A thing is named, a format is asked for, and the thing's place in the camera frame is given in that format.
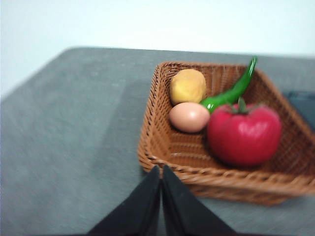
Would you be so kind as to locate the black rectangular tray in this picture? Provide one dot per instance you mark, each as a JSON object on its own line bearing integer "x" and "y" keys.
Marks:
{"x": 302, "y": 105}

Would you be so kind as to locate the red tomato with green stem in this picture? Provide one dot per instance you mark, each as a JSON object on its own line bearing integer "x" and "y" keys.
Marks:
{"x": 243, "y": 137}

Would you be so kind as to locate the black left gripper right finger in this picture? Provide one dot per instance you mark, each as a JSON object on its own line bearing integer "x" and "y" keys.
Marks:
{"x": 182, "y": 211}

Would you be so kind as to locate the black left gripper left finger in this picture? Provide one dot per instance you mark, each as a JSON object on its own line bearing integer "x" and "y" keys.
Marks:
{"x": 137, "y": 211}

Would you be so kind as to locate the brown woven wicker basket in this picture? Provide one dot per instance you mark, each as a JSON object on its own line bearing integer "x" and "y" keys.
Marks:
{"x": 172, "y": 147}

